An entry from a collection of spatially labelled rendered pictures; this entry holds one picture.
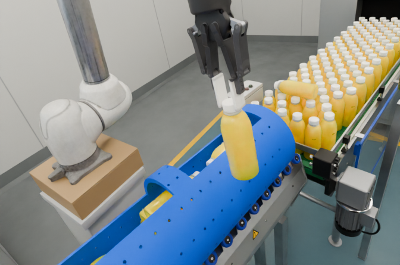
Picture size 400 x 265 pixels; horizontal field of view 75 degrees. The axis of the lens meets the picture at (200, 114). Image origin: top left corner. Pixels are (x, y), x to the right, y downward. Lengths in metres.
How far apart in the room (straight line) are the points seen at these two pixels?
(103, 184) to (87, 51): 0.49
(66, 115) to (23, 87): 2.34
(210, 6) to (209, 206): 0.49
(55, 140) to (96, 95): 0.22
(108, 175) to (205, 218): 0.49
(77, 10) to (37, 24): 2.40
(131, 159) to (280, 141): 0.60
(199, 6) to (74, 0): 0.59
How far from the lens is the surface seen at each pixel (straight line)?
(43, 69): 3.40
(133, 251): 0.67
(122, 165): 1.11
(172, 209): 0.69
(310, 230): 2.12
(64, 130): 1.02
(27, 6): 3.36
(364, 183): 1.25
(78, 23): 1.00
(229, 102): 0.55
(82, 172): 1.11
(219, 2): 0.47
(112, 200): 1.13
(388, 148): 1.43
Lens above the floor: 1.74
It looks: 31 degrees down
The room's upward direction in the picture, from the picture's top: 11 degrees counter-clockwise
